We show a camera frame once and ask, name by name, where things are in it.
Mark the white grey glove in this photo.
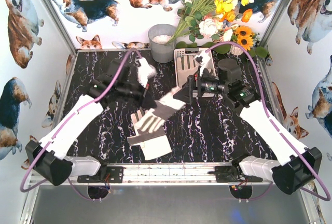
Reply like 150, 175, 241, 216
176, 55, 198, 80
134, 87, 186, 133

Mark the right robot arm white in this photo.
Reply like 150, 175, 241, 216
174, 55, 322, 194

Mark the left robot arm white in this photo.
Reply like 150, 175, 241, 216
25, 59, 156, 186

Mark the white perforated storage basket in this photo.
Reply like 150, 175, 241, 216
174, 48, 216, 87

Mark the green moss ball left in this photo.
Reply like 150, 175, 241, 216
175, 41, 198, 49

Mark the green moss ball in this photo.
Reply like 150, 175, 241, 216
175, 41, 198, 49
248, 46, 268, 59

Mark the grey metal bucket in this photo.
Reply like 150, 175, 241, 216
148, 24, 176, 63

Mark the sunflower pot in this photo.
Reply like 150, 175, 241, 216
231, 25, 259, 53

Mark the green moss ball right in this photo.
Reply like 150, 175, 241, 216
248, 46, 268, 59

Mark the artificial flower bouquet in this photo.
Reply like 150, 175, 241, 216
168, 0, 254, 43

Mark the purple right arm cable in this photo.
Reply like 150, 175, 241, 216
203, 41, 331, 200

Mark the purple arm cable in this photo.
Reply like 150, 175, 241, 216
203, 41, 331, 200
20, 48, 143, 193

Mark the aluminium front rail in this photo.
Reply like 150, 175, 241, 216
30, 163, 273, 186

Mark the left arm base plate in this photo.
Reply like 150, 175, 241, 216
77, 164, 124, 183

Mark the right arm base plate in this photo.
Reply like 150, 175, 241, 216
208, 160, 263, 183

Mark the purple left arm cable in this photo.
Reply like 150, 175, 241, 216
20, 48, 143, 193

